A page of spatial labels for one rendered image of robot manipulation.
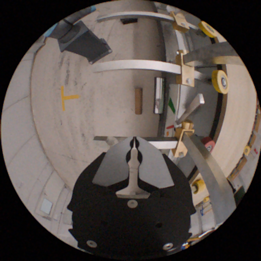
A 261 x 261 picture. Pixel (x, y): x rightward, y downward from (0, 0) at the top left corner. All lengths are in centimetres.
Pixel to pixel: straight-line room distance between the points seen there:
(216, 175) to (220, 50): 23
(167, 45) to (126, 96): 82
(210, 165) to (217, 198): 8
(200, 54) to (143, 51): 99
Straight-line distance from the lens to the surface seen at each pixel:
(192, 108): 15
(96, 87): 120
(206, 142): 35
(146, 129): 124
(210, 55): 23
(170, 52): 47
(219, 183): 20
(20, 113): 256
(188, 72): 33
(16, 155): 262
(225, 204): 20
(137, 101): 104
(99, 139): 32
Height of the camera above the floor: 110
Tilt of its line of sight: 63 degrees down
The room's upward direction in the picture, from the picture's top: 175 degrees counter-clockwise
